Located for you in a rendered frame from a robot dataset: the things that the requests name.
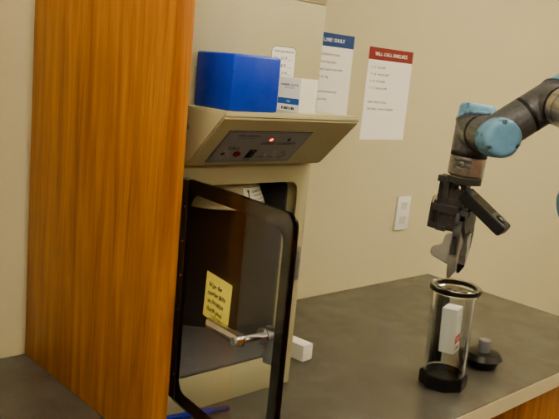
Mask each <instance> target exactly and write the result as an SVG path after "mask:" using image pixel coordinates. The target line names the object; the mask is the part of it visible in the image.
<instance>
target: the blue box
mask: <svg viewBox="0 0 559 419"><path fill-rule="evenodd" d="M280 63H281V60H280V59H279V58H275V57H262V56H254V55H246V54H239V53H229V52H206V51H198V57H197V69H196V81H195V105H196V106H204V107H209V108H215V109H220V110H226V111H247V112H267V113H275V112H276V108H277V100H278V90H279V81H280Z"/></svg>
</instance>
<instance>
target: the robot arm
mask: <svg viewBox="0 0 559 419"><path fill-rule="evenodd" d="M549 124H551V125H554V126H556V127H559V73H558V74H556V75H555V76H552V77H549V78H547V79H546V80H544V81H543V82H542V83H541V84H539V85H538V86H536V87H534V88H532V89H531V90H530V91H528V92H526V93H525V94H523V95H522V96H519V97H518V98H517V99H515V100H514V101H511V102H510V103H508V104H507V105H505V106H504V107H502V108H501V109H499V110H497V111H496V108H495V107H494V106H489V105H483V104H477V103H471V102H463V103H462V104H461V105H460V106H459V109H458V116H457V117H456V125H455V130H454V134H453V143H452V149H451V154H450V158H449V163H448V173H449V174H450V175H448V174H442V175H438V181H440V183H439V188H438V195H437V197H436V198H437V199H436V198H435V200H434V202H433V200H432V202H431V205H430V210H429V215H428V224H427V226H429V227H431V228H435V229H436V230H440V231H443V232H444V231H446V230H447V231H451V232H453V233H452V234H451V233H449V234H446V235H445V236H444V239H443V242H442V243H441V244H437V245H434V246H432V248H431V249H430V253H431V255H432V256H433V257H435V258H437V259H439V260H441V261H443V262H444V263H445V264H447V277H446V278H450V277H451V276H452V275H453V274H454V273H455V272H456V273H460V271H461V270H462V269H463V268H464V266H465V263H466V261H467V257H468V253H469V249H470V248H471V243H472V237H473V233H474V225H475V222H476V217H478V218H479V219H480V220H481V221H482V222H483V223H484V224H485V225H486V226H487V227H488V228H489V229H490V230H491V231H492V232H493V233H494V234H495V235H497V236H498V235H500V234H504V233H506V232H507V231H508V229H509V228H510V227H511V225H510V224H509V223H508V222H507V221H506V220H505V219H504V218H503V217H502V216H501V215H500V214H499V213H498V212H497V211H496V210H495V209H494V208H493V207H492V206H491V205H490V204H489V203H488V202H487V201H486V200H485V199H484V198H483V197H482V196H481V195H480V194H479V193H478V192H477V191H476V190H474V189H471V186H481V183H482V180H481V178H483V176H484V172H485V168H486V163H487V157H488V156H489V157H493V158H506V157H508V156H510V155H513V154H514V153H515V152H516V151H517V149H518V148H519V146H520V145H521V143H522V140H525V139H526V138H527V137H528V136H531V135H532V134H534V133H535V132H537V131H539V130H540V129H542V128H543V127H545V126H547V125H549ZM459 186H460V187H461V189H459ZM433 198H434V197H433ZM456 270H457V271H456Z"/></svg>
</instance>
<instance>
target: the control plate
mask: <svg viewBox="0 0 559 419"><path fill-rule="evenodd" d="M312 134H313V132H283V131H230V132H229V133H228V134H227V135H226V137H225V138H224V139H223V141H222V142H221V143H220V144H219V145H218V146H217V147H216V149H215V150H214V151H213V153H212V154H211V155H210V157H209V158H208V159H207V160H206V161H205V162H252V161H288V159H289V158H290V157H291V156H292V155H293V154H294V153H295V152H296V151H297V150H298V149H299V148H300V147H301V146H302V145H303V144H304V143H305V142H306V141H307V140H308V138H309V137H310V136H311V135H312ZM270 138H275V139H274V140H273V141H269V139H270ZM289 138H292V140H291V141H288V142H287V140H288V139H289ZM250 150H257V151H256V152H255V153H254V154H253V156H252V157H251V158H244V157H245V156H246V154H247V153H248V152H249V151H250ZM236 151H240V155H239V156H237V157H234V156H233V154H234V153H235V152H236ZM263 151H265V152H266V153H265V155H261V153H262V152H263ZM273 151H275V155H272V154H271V153H272V152H273ZM283 151H285V155H281V153H282V152H283ZM222 152H225V155H220V153H222Z"/></svg>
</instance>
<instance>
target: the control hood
mask: <svg viewBox="0 0 559 419"><path fill-rule="evenodd" d="M358 122H359V119H358V117H357V116H346V115H340V114H334V113H328V112H322V111H315V114H308V113H293V112H287V111H277V109H276V112H275V113H267V112H247V111H226V110H220V109H215V108H209V107H204V106H196V105H188V116H187V127H186V151H185V164H184V165H260V164H299V163H319V162H320V161H321V160H322V159H323V158H324V157H325V156H326V155H327V154H328V153H329V152H330V151H331V150H332V149H333V148H334V147H335V146H336V145H337V144H338V143H339V142H340V141H341V140H342V139H343V138H344V137H345V136H346V135H347V134H348V133H349V132H350V131H351V130H352V129H353V128H354V127H355V126H356V125H357V124H358ZM230 131H283V132H313V134H312V135H311V136H310V137H309V138H308V140H307V141H306V142H305V143H304V144H303V145H302V146H301V147H300V148H299V149H298V150H297V151H296V152H295V153H294V154H293V155H292V156H291V157H290V158H289V159H288V161H252V162H205V161H206V160H207V159H208V158H209V157H210V155H211V154H212V153H213V151H214V150H215V149H216V147H217V146H218V145H219V144H220V143H221V142H222V141H223V139H224V138H225V137H226V135H227V134H228V133H229V132H230Z"/></svg>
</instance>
